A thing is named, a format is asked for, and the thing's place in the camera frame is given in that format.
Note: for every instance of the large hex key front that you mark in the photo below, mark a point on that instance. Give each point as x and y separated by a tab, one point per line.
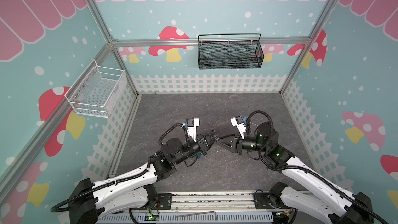
213	213

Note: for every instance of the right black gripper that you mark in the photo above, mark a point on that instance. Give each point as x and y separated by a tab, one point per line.
239	144

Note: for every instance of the black mesh wall basket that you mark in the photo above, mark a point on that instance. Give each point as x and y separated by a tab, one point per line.
230	51

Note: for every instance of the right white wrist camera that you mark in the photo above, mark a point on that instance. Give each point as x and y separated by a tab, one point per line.
240	123

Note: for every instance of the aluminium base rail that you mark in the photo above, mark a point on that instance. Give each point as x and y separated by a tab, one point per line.
232	207

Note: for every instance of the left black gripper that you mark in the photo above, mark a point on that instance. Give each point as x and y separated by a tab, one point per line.
204	145

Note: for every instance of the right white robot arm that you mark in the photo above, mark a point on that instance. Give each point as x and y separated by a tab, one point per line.
329	203

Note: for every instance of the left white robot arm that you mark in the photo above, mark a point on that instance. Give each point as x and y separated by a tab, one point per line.
91	201

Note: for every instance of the white wire wall basket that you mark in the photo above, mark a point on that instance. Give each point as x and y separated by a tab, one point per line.
97	91

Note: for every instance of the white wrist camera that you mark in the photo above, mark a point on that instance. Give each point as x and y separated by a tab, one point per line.
240	123
192	124

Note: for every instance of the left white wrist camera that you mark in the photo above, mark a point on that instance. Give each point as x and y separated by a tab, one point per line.
192	124

